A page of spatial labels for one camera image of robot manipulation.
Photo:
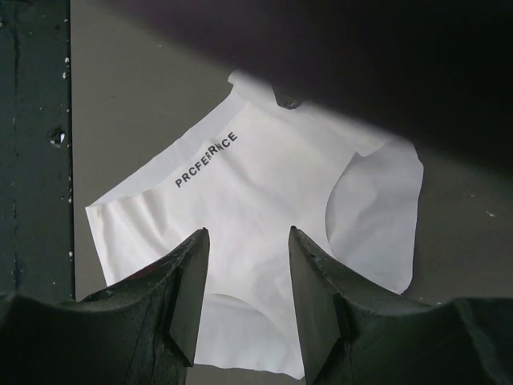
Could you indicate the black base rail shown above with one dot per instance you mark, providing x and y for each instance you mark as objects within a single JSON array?
[{"x": 37, "y": 212}]

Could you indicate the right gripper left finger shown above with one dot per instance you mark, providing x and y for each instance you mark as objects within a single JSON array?
[{"x": 141, "y": 330}]

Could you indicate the white underwear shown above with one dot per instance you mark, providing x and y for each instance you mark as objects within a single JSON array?
[{"x": 248, "y": 172}]

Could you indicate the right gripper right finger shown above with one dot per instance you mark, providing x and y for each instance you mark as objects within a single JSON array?
[{"x": 353, "y": 331}]

